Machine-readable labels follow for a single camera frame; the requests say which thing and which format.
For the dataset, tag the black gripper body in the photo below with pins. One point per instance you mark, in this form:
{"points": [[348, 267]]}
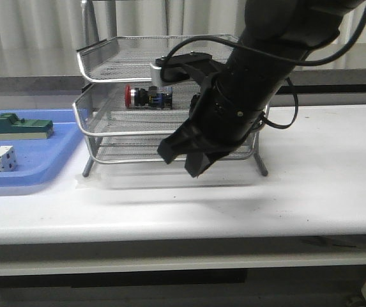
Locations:
{"points": [[231, 98]]}

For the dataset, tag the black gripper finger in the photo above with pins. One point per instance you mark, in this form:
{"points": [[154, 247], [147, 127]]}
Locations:
{"points": [[199, 159], [186, 139]]}

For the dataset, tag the red emergency push button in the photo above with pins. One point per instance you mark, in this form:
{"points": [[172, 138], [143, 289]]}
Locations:
{"points": [[152, 98]]}

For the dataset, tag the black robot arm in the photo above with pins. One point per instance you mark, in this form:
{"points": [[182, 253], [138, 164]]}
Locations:
{"points": [[278, 36]]}

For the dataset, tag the blue plastic tray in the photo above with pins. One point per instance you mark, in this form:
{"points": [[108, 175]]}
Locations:
{"points": [[40, 160]]}

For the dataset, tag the green electrical module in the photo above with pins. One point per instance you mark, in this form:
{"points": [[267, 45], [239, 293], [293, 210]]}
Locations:
{"points": [[14, 128]]}

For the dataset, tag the grey curtain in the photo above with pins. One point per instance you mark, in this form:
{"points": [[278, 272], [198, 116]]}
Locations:
{"points": [[42, 37]]}

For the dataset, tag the grey stone counter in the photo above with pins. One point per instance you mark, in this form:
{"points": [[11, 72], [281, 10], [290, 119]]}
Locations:
{"points": [[26, 83]]}

